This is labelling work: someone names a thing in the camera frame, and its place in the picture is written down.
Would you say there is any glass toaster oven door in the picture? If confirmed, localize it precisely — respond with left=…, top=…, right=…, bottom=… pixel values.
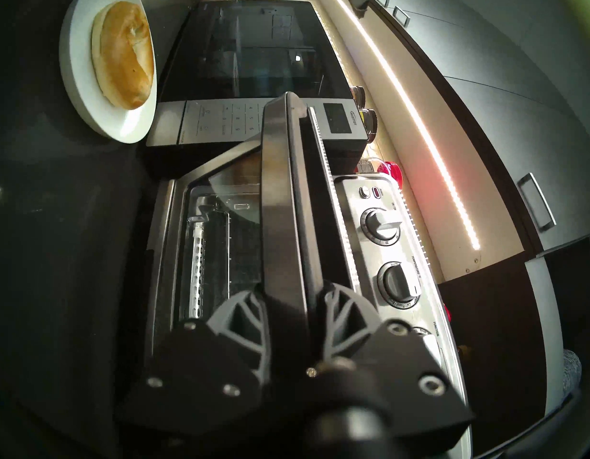
left=144, top=92, right=362, bottom=358

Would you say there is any under-cabinet LED strip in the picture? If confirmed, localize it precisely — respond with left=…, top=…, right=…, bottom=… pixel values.
left=319, top=0, right=482, bottom=251

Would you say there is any red lid clear jar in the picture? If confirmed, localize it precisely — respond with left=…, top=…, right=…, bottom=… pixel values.
left=357, top=158, right=403, bottom=186

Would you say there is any golden brown bagel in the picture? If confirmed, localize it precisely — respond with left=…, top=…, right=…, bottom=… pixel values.
left=91, top=1, right=155, bottom=110

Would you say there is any stainless steel toaster oven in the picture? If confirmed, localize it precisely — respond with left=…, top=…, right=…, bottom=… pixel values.
left=144, top=169, right=473, bottom=459

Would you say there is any dark wall cabinet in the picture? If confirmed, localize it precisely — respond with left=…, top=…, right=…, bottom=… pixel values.
left=343, top=0, right=590, bottom=415

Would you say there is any white round plate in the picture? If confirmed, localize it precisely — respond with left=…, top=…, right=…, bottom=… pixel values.
left=60, top=0, right=158, bottom=144

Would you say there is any silver oven knob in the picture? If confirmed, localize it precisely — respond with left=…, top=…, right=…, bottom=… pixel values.
left=410, top=326, right=441, bottom=349
left=376, top=261, right=422, bottom=311
left=360, top=207, right=403, bottom=246

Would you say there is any metal oven rack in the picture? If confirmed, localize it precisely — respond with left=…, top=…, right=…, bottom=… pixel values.
left=185, top=200, right=214, bottom=322

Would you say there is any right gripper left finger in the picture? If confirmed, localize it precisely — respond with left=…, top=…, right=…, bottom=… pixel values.
left=114, top=291, right=276, bottom=439

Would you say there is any black microwave oven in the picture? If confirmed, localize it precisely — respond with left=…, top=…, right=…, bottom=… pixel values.
left=146, top=0, right=382, bottom=179

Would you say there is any dark open wall shelf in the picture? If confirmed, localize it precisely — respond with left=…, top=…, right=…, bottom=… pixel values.
left=439, top=233, right=590, bottom=459

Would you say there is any yellow label snack jar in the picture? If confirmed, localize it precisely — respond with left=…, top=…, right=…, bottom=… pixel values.
left=360, top=108, right=380, bottom=143

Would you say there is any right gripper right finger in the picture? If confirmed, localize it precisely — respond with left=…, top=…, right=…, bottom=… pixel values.
left=317, top=286, right=473, bottom=430

